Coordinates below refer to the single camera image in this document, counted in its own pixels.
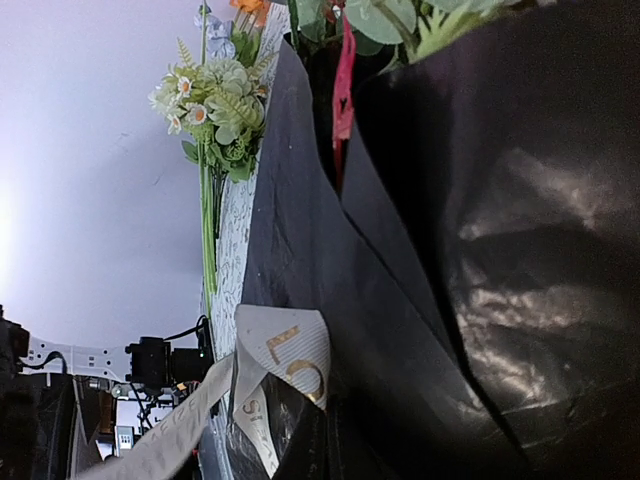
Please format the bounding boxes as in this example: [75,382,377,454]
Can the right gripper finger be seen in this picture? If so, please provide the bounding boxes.
[273,405,330,480]

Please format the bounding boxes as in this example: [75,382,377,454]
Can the cream printed ribbon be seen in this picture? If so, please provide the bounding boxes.
[81,305,331,480]

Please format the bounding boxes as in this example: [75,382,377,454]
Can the black wrapping paper sheet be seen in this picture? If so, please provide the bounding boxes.
[243,1,639,479]

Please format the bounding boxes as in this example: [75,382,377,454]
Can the white pink flower stems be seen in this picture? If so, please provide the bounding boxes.
[284,0,520,63]

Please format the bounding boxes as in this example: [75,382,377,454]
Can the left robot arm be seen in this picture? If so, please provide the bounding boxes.
[1,319,115,479]

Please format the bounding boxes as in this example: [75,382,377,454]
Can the floral patterned tablecloth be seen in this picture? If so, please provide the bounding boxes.
[202,1,290,360]

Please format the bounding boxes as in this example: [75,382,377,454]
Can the green leafy flower bunch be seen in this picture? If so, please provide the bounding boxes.
[149,40,273,307]

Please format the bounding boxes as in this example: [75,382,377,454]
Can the blue orange flower stems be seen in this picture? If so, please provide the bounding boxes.
[194,0,271,67]

